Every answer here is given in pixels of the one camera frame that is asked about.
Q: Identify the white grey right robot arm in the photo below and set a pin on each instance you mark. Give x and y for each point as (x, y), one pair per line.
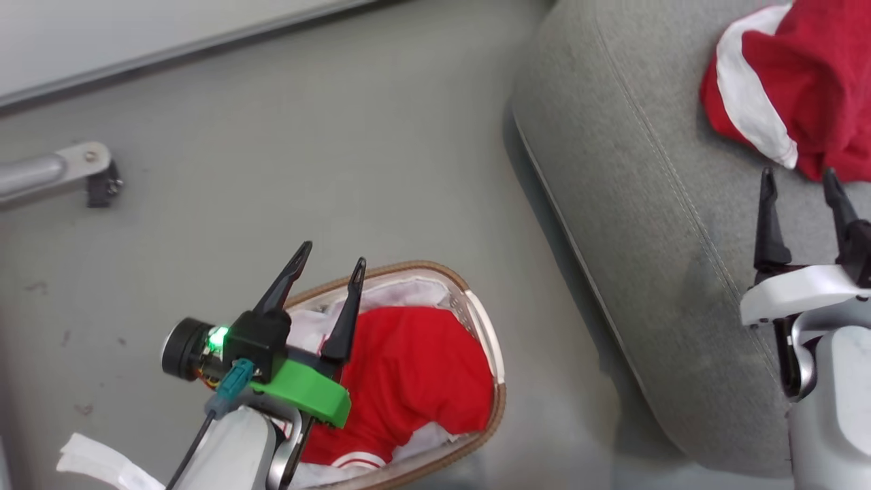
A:
(837, 408)

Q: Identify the brown rimmed laundry basket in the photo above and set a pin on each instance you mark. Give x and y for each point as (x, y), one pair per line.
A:
(493, 367)

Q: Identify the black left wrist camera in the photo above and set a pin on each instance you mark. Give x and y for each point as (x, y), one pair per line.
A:
(184, 348)

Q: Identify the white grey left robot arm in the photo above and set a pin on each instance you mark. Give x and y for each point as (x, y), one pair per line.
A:
(238, 449)

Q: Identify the grey sofa cushion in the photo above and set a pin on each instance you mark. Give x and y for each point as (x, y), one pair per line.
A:
(646, 204)

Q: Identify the white cloth strip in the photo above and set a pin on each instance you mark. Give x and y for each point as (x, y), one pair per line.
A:
(102, 463)

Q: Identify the red and white garment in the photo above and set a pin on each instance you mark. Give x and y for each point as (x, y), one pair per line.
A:
(810, 68)

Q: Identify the grey metal leg with caster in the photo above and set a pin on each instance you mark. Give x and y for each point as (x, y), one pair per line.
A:
(54, 170)

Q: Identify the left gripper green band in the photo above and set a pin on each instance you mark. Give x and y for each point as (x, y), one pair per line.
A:
(299, 391)

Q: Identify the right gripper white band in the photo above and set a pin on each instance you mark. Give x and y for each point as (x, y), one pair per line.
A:
(796, 292)

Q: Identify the red garment with white stripes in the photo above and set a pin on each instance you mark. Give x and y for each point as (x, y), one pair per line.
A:
(415, 374)

